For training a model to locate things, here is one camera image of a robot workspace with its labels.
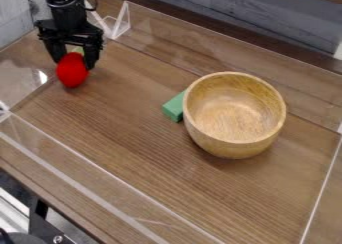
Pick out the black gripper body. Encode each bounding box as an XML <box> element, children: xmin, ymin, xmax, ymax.
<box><xmin>35</xmin><ymin>1</ymin><xmax>103</xmax><ymax>50</ymax></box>

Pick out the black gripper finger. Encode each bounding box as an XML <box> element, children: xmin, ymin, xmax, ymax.
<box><xmin>44</xmin><ymin>40</ymin><xmax>67</xmax><ymax>63</ymax></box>
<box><xmin>83</xmin><ymin>43</ymin><xmax>103</xmax><ymax>70</ymax></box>

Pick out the red felt strawberry toy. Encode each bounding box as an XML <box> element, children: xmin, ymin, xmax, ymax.
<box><xmin>56</xmin><ymin>52</ymin><xmax>88</xmax><ymax>88</ymax></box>

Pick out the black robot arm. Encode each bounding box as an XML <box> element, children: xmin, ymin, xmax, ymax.
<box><xmin>35</xmin><ymin>0</ymin><xmax>104</xmax><ymax>70</ymax></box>

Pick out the green foam block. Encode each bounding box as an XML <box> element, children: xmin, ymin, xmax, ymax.
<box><xmin>162</xmin><ymin>92</ymin><xmax>184</xmax><ymax>122</ymax></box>

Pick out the wooden bowl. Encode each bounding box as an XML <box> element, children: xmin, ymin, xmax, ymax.
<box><xmin>183</xmin><ymin>72</ymin><xmax>287</xmax><ymax>159</ymax></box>

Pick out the clear acrylic corner bracket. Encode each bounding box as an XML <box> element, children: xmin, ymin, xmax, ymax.
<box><xmin>87</xmin><ymin>1</ymin><xmax>131</xmax><ymax>40</ymax></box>

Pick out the black metal table bracket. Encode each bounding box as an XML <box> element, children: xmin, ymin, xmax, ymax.
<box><xmin>28</xmin><ymin>199</ymin><xmax>76</xmax><ymax>244</ymax></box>

